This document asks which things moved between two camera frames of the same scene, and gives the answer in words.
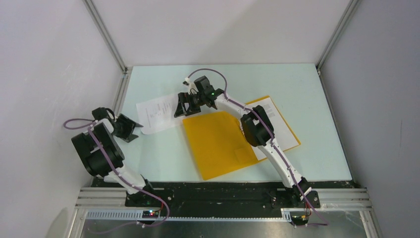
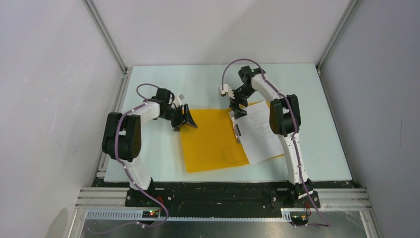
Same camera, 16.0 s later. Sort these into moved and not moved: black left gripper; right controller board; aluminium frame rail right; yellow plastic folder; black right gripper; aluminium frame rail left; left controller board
Moved: black right gripper; black left gripper; yellow plastic folder
Not moved: aluminium frame rail left; right controller board; aluminium frame rail right; left controller board
